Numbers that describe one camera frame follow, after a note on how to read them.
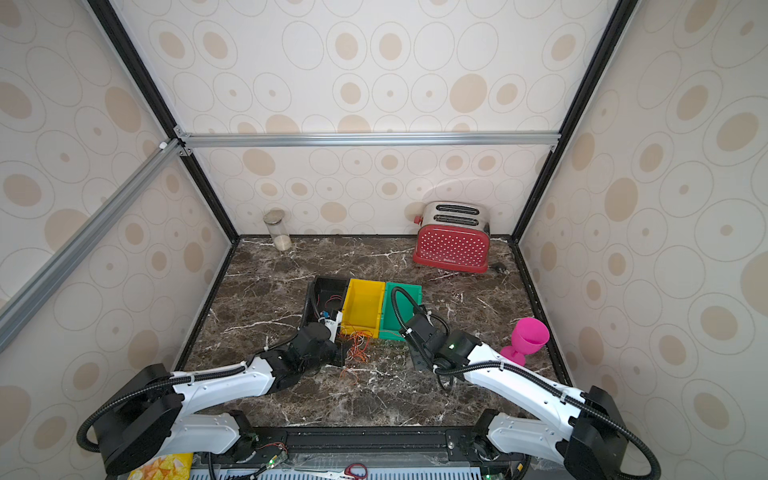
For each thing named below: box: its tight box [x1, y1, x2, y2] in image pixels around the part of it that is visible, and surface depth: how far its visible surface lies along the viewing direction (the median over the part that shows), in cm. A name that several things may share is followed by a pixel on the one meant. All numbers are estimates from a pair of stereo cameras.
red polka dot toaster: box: [412, 201, 490, 273], surface depth 105 cm
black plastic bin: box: [299, 275, 349, 329], surface depth 101 cm
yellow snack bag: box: [128, 452, 193, 480], surface depth 70 cm
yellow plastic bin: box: [341, 278, 385, 339], surface depth 100 cm
